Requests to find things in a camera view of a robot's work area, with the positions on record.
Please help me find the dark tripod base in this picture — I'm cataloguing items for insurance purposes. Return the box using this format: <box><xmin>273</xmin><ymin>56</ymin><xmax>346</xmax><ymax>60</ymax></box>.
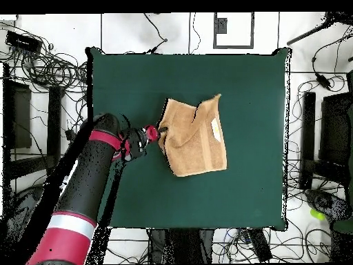
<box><xmin>304</xmin><ymin>188</ymin><xmax>351</xmax><ymax>222</ymax></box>

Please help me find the tan terry towel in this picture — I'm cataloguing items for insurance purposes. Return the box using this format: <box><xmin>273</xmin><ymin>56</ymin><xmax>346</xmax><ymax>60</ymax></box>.
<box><xmin>157</xmin><ymin>93</ymin><xmax>228</xmax><ymax>177</ymax></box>

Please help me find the yellow-green small object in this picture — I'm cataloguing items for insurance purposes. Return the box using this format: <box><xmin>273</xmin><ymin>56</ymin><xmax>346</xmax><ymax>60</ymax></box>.
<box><xmin>310</xmin><ymin>208</ymin><xmax>326</xmax><ymax>221</ymax></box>

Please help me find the black tripod pole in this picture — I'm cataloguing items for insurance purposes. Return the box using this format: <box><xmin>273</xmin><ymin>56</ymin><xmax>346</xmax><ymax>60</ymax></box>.
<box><xmin>286</xmin><ymin>11</ymin><xmax>353</xmax><ymax>46</ymax></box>

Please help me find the black robot pedestal stand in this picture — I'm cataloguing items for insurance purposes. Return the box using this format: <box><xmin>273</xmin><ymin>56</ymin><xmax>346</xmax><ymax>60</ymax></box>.
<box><xmin>148</xmin><ymin>228</ymin><xmax>215</xmax><ymax>264</ymax></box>

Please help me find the dark green table cloth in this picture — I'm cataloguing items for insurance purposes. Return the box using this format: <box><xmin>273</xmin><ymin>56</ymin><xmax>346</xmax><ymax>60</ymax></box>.
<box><xmin>85</xmin><ymin>46</ymin><xmax>292</xmax><ymax>232</ymax></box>

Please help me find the black metal frame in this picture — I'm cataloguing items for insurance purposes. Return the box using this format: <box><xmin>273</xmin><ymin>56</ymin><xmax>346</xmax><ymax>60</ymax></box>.
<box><xmin>2</xmin><ymin>63</ymin><xmax>65</xmax><ymax>188</ymax></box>
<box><xmin>299</xmin><ymin>90</ymin><xmax>353</xmax><ymax>191</ymax></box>

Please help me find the thin black cable with plug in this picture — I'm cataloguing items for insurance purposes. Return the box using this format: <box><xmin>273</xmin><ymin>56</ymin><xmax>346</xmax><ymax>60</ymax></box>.
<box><xmin>143</xmin><ymin>12</ymin><xmax>168</xmax><ymax>54</ymax></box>

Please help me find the black network switch box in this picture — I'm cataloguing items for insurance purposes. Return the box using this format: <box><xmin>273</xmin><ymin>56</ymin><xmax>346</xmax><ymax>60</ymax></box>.
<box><xmin>5</xmin><ymin>30</ymin><xmax>43</xmax><ymax>55</ymax></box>

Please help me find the black power adapter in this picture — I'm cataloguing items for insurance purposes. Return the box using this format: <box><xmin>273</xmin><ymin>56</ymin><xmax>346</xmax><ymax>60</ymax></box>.
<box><xmin>315</xmin><ymin>72</ymin><xmax>332</xmax><ymax>90</ymax></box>

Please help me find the black cable tangle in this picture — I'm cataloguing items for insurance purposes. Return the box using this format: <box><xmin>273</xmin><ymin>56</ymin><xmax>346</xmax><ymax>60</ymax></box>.
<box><xmin>0</xmin><ymin>21</ymin><xmax>89</xmax><ymax>95</ymax></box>

